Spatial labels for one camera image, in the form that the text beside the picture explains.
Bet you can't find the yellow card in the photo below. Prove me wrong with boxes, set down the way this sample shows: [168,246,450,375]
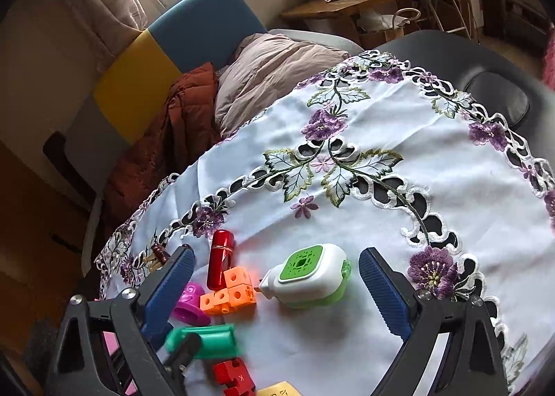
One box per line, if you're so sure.
[257,381,302,396]

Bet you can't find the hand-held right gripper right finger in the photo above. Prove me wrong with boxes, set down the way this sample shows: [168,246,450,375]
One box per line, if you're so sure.
[359,247,510,396]

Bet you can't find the blue yellow grey headboard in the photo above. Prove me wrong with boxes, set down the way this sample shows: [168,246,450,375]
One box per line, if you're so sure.
[43,0,270,214]

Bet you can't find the wooden desk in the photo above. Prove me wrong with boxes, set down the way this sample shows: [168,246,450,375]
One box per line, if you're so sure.
[281,0,467,39]

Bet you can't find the black padded table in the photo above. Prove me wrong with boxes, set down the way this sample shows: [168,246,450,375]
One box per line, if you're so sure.
[373,30,555,151]

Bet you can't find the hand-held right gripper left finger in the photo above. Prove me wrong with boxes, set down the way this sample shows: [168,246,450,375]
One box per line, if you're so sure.
[45,245,196,396]

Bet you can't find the red metal flashlight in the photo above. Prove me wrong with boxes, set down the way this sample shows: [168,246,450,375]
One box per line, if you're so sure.
[206,230,235,290]

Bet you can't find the magenta plastic ring toy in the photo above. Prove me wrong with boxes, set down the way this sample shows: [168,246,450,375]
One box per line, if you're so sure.
[171,282,209,324]

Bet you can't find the white floral embroidered tablecloth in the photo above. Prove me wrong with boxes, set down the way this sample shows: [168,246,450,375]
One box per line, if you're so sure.
[94,50,555,396]

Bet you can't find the pink plastic tray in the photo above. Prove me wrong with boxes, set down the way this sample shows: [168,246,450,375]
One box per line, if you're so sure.
[101,327,127,363]

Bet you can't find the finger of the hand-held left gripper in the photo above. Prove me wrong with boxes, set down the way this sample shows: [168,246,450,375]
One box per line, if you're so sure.
[161,332,203,396]

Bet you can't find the green plastic clip piece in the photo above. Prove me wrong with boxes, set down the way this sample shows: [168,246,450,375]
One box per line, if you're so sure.
[166,323,239,357]

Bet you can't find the white bag with handle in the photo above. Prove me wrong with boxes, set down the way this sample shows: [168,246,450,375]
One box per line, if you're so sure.
[358,8,422,33]

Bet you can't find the white green plug-in device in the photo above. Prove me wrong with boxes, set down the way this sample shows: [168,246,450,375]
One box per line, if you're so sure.
[259,243,353,309]

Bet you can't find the rust red quilted blanket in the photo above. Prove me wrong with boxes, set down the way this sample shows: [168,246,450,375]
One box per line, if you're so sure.
[104,62,220,223]

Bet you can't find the red linked cube blocks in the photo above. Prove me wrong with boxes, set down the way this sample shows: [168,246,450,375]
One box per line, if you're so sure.
[212,357,253,396]

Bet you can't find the white metal rack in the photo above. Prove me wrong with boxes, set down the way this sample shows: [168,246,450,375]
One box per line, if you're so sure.
[415,0,474,39]

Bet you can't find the orange linked cube blocks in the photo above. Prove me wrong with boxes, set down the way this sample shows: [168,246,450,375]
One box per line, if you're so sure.
[199,267,257,316]

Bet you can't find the pink fuzzy garment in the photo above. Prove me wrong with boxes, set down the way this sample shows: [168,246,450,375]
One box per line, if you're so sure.
[541,37,555,90]

